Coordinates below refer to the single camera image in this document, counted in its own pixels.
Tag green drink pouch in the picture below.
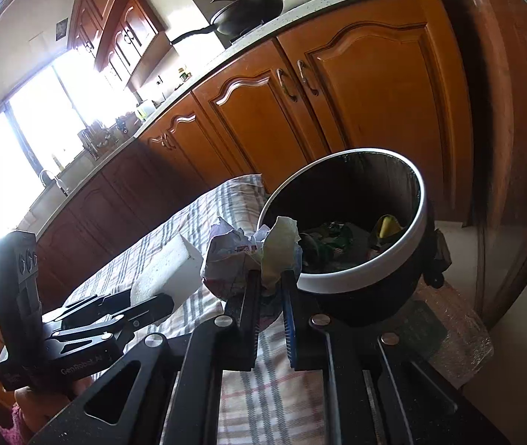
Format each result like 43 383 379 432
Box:
375 214 402 241

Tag black wok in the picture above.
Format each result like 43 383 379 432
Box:
170 0 285 45

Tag wooden upper kitchen cabinets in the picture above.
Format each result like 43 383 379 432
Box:
67 0 172 92

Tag black white-rimmed trash bin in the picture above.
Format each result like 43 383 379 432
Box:
258 148 450 326

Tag condiment bottles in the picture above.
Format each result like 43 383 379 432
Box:
178 67 191 82

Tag person's left hand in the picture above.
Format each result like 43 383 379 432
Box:
13 387 73 442

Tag wooden glass sliding door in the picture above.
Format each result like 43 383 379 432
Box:
443 0 527 329

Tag white paper wrapper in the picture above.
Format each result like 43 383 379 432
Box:
200 216 303 300

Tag wooden lower kitchen cabinets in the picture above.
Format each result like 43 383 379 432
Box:
37 0 473 309

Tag knife block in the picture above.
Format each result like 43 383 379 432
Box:
77 121 117 160

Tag wooden kitchen cabinets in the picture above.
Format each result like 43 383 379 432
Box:
67 0 172 92
37 0 473 309

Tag green snack bag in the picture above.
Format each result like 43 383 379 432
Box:
299 222 369 274

